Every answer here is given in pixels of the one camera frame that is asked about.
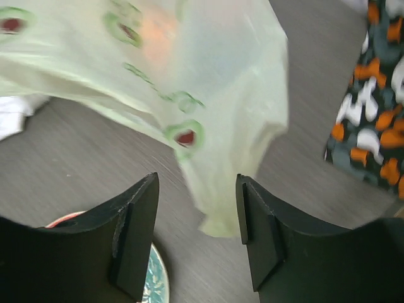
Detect camouflage patterned shorts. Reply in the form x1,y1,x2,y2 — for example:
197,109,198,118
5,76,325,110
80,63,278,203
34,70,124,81
324,1,403,199

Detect light green plastic bag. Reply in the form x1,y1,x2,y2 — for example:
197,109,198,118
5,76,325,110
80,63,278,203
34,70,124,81
1,1,288,237

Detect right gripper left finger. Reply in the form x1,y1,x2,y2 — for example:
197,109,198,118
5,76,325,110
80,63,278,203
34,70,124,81
1,173,159,302

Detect white printed t-shirt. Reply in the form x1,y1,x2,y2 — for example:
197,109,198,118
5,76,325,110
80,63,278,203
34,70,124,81
0,94,51,141

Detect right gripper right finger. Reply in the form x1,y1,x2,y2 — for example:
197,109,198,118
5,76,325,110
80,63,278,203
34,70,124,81
236,175,403,302

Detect red and teal plate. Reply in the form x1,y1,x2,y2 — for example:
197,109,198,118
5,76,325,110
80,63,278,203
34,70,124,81
41,215,170,302

